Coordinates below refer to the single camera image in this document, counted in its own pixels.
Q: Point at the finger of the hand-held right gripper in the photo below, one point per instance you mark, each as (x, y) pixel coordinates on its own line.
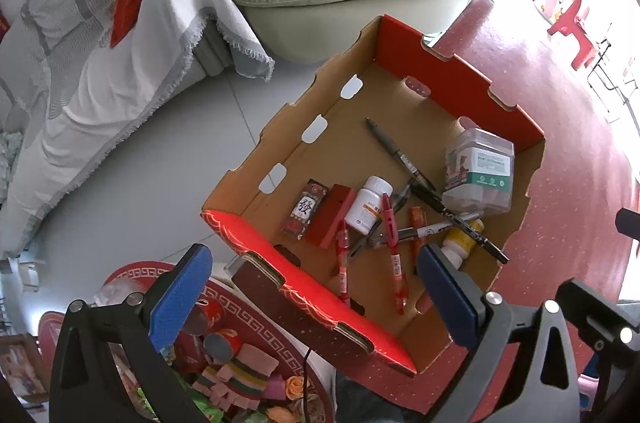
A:
(600, 315)
(629, 220)

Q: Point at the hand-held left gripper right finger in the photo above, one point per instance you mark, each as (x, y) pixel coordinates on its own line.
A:
(447, 298)

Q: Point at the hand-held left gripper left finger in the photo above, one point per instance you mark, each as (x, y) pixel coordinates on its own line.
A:
(180, 298)

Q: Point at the yellow bottle white cap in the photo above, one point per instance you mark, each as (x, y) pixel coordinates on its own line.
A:
(460, 243)

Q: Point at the red gel pen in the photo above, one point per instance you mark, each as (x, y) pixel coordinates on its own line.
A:
(395, 263)
(342, 263)

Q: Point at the white pen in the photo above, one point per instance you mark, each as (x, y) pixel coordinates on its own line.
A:
(430, 230)

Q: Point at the long red gold-print box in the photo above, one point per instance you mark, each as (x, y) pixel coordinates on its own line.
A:
(417, 223)

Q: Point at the black marker pen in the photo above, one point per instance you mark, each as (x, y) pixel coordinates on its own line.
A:
(450, 215)

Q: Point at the grey gel pen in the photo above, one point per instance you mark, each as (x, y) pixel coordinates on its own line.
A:
(361, 247)
(395, 150)

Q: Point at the white pill bottle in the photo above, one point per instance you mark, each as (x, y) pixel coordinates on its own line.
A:
(367, 205)

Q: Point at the clear plastic container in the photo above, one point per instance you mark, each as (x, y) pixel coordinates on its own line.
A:
(480, 168)

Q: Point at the small dark red box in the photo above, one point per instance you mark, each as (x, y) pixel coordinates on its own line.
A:
(330, 215)

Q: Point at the small black patterned box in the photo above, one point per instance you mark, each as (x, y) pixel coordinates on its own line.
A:
(303, 209)

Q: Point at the red cardboard box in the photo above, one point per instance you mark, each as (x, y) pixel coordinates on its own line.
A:
(340, 138)

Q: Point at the red soda can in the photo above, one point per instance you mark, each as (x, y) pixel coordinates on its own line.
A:
(222, 345)
(210, 313)

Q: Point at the striped knitted gloves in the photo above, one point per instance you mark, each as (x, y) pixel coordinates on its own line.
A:
(240, 373)

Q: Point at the person's blue jeans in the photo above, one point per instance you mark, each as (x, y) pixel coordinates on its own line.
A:
(360, 403)

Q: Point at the artificial roses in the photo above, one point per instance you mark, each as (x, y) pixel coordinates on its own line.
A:
(295, 385)

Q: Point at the framed picture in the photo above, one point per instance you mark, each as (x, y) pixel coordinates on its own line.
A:
(20, 368)

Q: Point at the red plastic stool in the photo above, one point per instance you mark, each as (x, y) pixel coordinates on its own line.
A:
(570, 20)

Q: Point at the white grey striped blanket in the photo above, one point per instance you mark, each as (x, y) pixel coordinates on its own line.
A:
(100, 93)

